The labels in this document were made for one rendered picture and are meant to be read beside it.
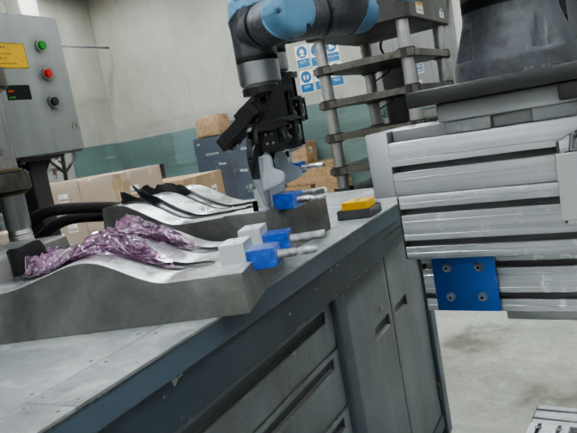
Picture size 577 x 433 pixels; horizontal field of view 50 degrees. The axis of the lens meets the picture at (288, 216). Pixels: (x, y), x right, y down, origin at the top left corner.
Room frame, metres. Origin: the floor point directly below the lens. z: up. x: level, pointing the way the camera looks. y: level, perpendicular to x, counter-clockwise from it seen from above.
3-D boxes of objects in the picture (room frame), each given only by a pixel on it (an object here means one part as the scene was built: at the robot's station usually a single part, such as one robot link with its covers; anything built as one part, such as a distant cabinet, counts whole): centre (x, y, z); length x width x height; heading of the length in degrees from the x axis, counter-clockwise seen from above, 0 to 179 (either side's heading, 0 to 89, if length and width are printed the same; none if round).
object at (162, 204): (1.28, 0.19, 0.92); 0.35 x 0.16 x 0.09; 62
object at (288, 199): (1.12, -0.01, 0.90); 0.13 x 0.05 x 0.05; 62
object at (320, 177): (8.12, -0.46, 0.42); 0.86 x 0.33 x 0.83; 59
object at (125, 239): (0.95, 0.29, 0.90); 0.26 x 0.18 x 0.08; 79
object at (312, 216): (1.30, 0.20, 0.87); 0.50 x 0.26 x 0.14; 62
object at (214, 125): (8.75, 0.81, 1.26); 0.42 x 0.33 x 0.29; 59
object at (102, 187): (5.39, 1.68, 0.47); 1.22 x 0.80 x 0.94; 63
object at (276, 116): (1.12, 0.00, 1.04); 0.09 x 0.08 x 0.12; 62
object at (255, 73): (1.13, 0.00, 1.12); 0.08 x 0.08 x 0.05
